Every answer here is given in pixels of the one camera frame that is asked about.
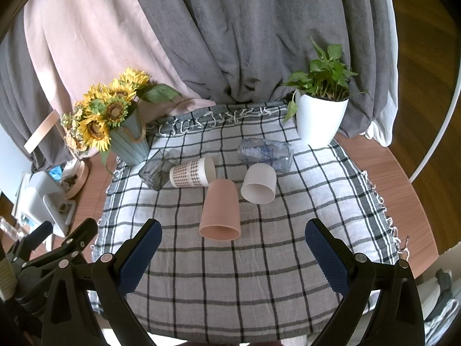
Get clear blue-printed plastic cup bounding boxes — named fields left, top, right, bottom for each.
left=237, top=138, right=294, bottom=173

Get pink cup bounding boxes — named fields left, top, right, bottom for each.
left=199, top=179, right=241, bottom=241

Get white frosted cup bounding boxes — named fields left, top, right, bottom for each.
left=241, top=163, right=277, bottom=205

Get dark clear glass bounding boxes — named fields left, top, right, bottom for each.
left=138, top=148, right=179, bottom=191

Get white tablet stand device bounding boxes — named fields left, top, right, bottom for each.
left=12, top=171, right=77, bottom=238

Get teal ribbed vase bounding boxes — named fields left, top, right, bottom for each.
left=109, top=109, right=150, bottom=166

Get checked grey tablecloth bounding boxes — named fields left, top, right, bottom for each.
left=92, top=101, right=398, bottom=343

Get sunflower bouquet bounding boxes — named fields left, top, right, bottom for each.
left=60, top=67, right=182, bottom=163

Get white ribbed plant pot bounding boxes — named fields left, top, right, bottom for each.
left=294, top=91, right=349, bottom=148

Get green pothos plant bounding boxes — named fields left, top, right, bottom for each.
left=284, top=36, right=369, bottom=102

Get pink curtain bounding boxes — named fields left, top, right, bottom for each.
left=23, top=0, right=215, bottom=123

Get grey curtain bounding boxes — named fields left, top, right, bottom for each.
left=1, top=0, right=398, bottom=149

